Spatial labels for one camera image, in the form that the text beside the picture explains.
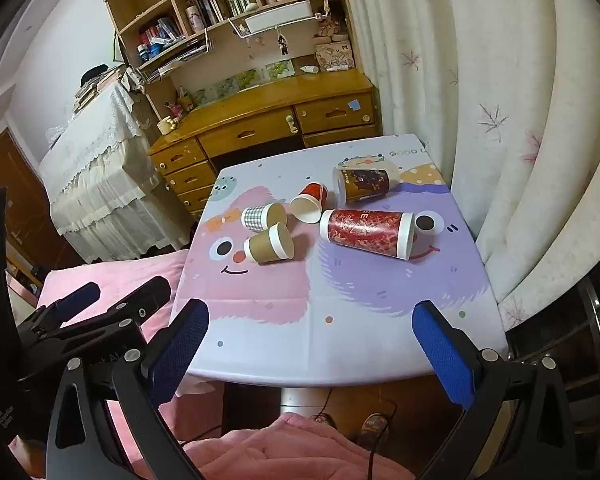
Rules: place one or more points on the row of shelf books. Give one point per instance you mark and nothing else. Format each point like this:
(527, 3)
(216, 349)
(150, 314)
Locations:
(220, 5)

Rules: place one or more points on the stack of books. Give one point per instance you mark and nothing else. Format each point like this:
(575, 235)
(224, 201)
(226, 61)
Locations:
(92, 92)

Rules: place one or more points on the brown wooden door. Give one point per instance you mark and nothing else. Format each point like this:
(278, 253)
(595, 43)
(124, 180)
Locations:
(10, 175)

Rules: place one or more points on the white plastic tray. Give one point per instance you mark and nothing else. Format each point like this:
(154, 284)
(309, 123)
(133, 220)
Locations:
(280, 17)

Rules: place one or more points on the white floral curtain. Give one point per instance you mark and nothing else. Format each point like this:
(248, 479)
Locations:
(530, 160)

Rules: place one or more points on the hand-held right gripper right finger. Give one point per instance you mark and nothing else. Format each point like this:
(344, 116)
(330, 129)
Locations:
(442, 355)

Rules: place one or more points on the cream mug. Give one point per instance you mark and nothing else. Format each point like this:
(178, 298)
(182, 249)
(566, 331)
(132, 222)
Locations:
(166, 125)

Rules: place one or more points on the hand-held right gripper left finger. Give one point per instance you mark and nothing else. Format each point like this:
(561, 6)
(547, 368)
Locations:
(180, 350)

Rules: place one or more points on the patterned slipper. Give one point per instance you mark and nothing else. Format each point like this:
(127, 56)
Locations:
(375, 426)
(325, 420)

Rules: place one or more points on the small red paper cup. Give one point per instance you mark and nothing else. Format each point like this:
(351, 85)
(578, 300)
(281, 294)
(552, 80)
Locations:
(314, 192)

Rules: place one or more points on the pink fleece clothing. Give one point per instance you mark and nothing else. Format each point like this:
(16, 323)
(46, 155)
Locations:
(280, 452)

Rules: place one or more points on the black hat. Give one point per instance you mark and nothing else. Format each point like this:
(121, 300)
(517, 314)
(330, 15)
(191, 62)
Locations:
(96, 72)

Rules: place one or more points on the dark brown patterned paper cup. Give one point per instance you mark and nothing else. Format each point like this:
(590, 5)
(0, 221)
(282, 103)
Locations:
(365, 185)

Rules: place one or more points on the white lace covered furniture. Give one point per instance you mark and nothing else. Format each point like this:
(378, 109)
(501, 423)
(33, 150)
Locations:
(100, 175)

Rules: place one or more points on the white drawer lock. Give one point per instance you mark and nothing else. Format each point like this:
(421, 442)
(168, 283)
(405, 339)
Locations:
(291, 124)

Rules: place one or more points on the cartoon printed table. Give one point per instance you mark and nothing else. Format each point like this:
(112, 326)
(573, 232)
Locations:
(330, 300)

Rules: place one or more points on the plain brown paper cup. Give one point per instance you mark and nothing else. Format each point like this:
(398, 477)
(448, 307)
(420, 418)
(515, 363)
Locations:
(262, 249)

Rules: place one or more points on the wooden letter box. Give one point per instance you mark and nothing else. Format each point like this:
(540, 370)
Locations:
(334, 56)

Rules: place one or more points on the checkered paper cup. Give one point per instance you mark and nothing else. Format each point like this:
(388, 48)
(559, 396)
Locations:
(255, 217)

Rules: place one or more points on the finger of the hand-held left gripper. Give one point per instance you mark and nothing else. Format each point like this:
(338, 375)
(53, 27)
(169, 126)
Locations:
(77, 299)
(145, 300)

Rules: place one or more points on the wooden desk with drawers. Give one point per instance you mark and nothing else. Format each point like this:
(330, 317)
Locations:
(260, 105)

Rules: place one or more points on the large red patterned paper cup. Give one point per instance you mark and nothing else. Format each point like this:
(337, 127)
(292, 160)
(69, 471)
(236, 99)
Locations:
(365, 232)

